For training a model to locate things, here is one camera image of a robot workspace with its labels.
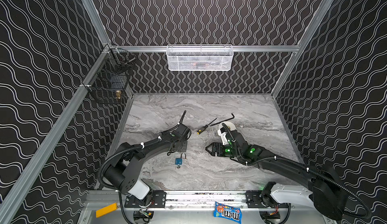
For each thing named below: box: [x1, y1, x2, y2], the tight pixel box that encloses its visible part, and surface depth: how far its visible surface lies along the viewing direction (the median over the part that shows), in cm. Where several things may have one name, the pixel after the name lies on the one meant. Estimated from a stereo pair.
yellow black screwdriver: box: [196, 117, 218, 135], surface depth 100 cm
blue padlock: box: [174, 152, 187, 169], surface depth 88 cm
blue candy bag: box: [213, 201, 243, 224], surface depth 72 cm
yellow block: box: [95, 202, 118, 218], surface depth 72 cm
